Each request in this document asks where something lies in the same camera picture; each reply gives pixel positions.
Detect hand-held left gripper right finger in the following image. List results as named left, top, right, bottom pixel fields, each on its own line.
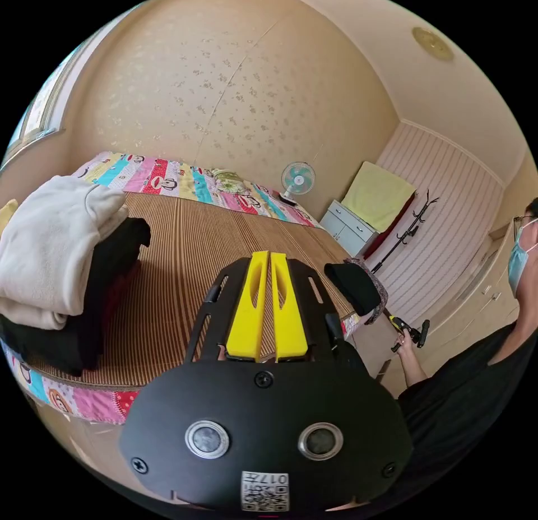
left=270, top=252, right=308, bottom=358

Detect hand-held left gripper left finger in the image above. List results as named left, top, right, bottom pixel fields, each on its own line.
left=225, top=250, right=270, bottom=358

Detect person's right forearm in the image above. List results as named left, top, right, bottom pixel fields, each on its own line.
left=398, top=346, right=430, bottom=389

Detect black long pants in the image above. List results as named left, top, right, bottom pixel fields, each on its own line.
left=324, top=261, right=382, bottom=318

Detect floral patterned garment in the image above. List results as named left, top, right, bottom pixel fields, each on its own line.
left=344, top=257, right=390, bottom=326

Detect cream cabinet with drawers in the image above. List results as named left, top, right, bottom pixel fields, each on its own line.
left=420, top=221, right=522, bottom=374

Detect bed with woven mat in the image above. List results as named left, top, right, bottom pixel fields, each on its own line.
left=0, top=150, right=363, bottom=425

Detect black coat rack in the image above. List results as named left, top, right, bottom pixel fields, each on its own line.
left=369, top=189, right=440, bottom=275

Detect person's body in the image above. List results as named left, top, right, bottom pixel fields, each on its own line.
left=391, top=198, right=538, bottom=506

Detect pale blue cupboard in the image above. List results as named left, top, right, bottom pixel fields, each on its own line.
left=319, top=161, right=418, bottom=258

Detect green floral pillow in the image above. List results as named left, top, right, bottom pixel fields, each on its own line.
left=210, top=168, right=249, bottom=194

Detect teal table fan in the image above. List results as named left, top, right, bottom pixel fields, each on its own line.
left=278, top=161, right=317, bottom=206

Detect pile of clothes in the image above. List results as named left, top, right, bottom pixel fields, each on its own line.
left=0, top=175, right=152, bottom=378

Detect round ceiling lamp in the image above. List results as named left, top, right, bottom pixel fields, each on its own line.
left=411, top=26, right=456, bottom=63

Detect window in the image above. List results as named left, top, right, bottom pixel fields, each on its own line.
left=3, top=36, right=95, bottom=161

